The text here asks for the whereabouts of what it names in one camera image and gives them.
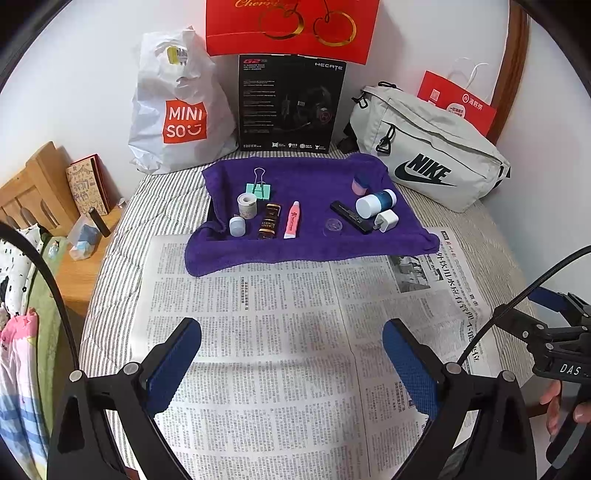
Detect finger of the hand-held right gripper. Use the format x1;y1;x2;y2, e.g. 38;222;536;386
529;286;591;320
492;305;555;344

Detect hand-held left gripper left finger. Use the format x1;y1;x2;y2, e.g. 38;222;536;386
46;318;204;480

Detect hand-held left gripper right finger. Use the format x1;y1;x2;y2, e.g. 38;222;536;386
382;318;539;480

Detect white USB charger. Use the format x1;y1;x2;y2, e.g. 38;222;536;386
373;210;399;233

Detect blue and white bottle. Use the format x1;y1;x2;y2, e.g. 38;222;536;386
355;189;398;220

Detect black tube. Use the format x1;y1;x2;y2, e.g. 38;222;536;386
330;200;375;234

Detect dark brown bottle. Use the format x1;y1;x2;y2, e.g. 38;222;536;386
257;203;282;240

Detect white tape roll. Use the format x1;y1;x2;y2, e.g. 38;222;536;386
237;193;259;220

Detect pink highlighter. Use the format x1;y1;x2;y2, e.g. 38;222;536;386
283;202;303;240

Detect green binder clip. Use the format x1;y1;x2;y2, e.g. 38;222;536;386
245;167;273;202

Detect person's right hand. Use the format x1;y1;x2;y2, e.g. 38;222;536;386
539;382;591;437

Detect newspaper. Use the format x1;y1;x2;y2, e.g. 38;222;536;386
129;226;504;480

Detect green cloth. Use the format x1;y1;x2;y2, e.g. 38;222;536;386
25;231;70;439

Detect striped bed sheet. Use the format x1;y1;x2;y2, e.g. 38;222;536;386
78;148;550;480

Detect pink and blue cloth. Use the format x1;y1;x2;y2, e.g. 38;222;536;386
0;310;51;457

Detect black cylinder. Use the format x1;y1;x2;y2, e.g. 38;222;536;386
89;208;112;238

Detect white polka dot cloth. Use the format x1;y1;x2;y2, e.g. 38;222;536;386
0;224;51;319

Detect grey waist bag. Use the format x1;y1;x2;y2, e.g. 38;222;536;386
339;82;512;213

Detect patterned notebook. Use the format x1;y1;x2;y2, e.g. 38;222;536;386
65;154;118;217

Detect purple towel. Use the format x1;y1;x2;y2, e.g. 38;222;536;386
185;153;441;278

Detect wooden headboard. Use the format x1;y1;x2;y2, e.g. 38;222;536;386
0;142;81;232

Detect white plastic shopping bag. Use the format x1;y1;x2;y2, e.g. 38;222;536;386
128;25;238;175

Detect black headset box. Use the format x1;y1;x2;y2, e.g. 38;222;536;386
238;54;346;153

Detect black cable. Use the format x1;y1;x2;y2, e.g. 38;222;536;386
0;224;81;374
457;247;591;367

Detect wooden door frame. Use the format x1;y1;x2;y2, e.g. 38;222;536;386
487;4;531;146

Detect red paper bag white handles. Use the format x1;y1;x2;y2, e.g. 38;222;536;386
417;58;498;138

